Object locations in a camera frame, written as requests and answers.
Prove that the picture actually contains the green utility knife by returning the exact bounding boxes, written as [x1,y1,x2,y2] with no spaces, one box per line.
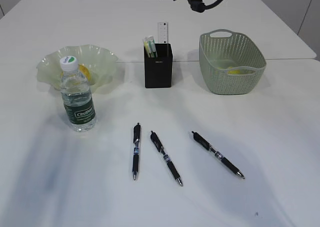
[147,36,158,58]

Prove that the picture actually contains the pale green woven basket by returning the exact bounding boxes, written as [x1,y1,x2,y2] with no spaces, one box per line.
[199,29,267,95]

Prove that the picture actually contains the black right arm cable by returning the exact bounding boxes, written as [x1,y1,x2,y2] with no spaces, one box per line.
[187,0,237,14]

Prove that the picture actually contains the black square pen holder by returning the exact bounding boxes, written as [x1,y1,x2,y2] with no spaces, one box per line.
[143,43,173,89]

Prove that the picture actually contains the clear water bottle green label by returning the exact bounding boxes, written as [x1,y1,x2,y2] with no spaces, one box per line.
[59,55,96,132]

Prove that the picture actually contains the black pen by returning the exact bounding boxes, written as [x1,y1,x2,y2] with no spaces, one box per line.
[132,122,141,181]
[150,131,184,187]
[191,131,246,179]

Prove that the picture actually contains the pale green wavy plate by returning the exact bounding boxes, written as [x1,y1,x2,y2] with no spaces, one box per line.
[36,44,118,93]

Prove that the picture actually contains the yellow pear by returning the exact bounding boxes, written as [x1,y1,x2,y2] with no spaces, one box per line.
[59,64,91,86]

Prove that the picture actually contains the clear plastic ruler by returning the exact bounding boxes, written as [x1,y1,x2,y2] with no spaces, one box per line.
[157,22,169,49]

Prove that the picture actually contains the yellow utility knife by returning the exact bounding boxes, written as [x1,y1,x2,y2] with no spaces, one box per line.
[142,37,153,58]

